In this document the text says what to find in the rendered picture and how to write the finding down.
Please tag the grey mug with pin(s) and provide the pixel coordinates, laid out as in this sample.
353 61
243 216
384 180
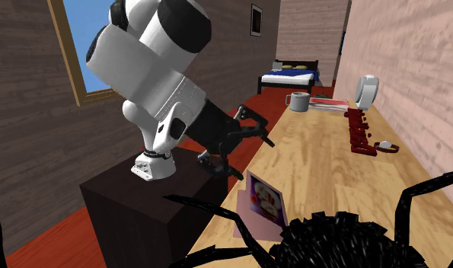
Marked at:
299 102

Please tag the white round appliance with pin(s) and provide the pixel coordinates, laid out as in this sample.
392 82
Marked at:
365 92

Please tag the wood framed window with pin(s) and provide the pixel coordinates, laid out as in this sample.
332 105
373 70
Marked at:
83 41

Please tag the dark red letter ornament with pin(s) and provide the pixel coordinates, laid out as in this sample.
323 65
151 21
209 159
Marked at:
359 135

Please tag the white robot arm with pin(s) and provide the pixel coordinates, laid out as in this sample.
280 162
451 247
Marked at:
137 70

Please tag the pink photo frame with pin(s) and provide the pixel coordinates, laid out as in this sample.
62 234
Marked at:
265 204

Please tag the white framed wall picture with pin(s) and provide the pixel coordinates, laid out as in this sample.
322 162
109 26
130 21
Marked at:
256 20

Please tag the dark robot stand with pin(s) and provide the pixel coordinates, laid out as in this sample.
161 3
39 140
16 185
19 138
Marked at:
137 215

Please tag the dark red wristwatch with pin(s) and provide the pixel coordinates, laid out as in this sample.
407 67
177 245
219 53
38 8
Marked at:
385 145

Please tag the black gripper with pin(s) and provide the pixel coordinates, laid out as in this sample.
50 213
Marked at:
215 130

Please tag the dark bed with blue blanket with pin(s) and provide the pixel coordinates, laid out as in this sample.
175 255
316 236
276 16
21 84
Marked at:
289 77

